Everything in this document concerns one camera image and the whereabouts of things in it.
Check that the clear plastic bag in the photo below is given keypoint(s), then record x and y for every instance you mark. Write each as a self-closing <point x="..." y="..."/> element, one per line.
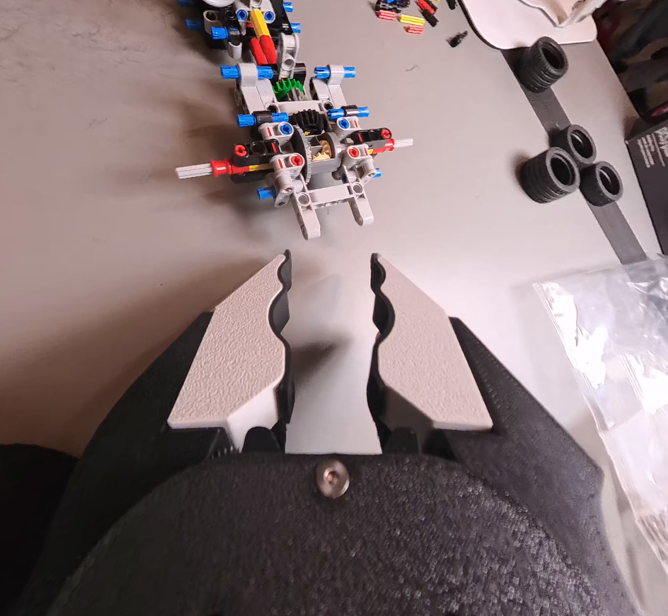
<point x="621" y="355"/>

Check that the black rubber lego tyre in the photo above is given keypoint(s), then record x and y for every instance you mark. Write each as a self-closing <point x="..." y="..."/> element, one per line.
<point x="601" y="183"/>
<point x="541" y="65"/>
<point x="576" y="142"/>
<point x="548" y="176"/>

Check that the black tape strip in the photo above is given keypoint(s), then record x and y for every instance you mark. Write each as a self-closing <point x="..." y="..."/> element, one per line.
<point x="547" y="104"/>

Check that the single black lego pin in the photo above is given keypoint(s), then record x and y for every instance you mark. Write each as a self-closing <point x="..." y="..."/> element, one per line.
<point x="459" y="39"/>

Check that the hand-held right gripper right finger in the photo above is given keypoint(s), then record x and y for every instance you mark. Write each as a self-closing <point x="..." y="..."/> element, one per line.
<point x="428" y="360"/>

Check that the partly built lego car chassis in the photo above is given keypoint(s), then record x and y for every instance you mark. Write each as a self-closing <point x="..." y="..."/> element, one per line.
<point x="297" y="109"/>

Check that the black lego set box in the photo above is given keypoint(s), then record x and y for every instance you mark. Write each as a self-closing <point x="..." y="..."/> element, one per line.
<point x="651" y="182"/>

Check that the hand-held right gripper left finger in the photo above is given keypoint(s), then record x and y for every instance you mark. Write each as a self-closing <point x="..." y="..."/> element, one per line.
<point x="229" y="360"/>

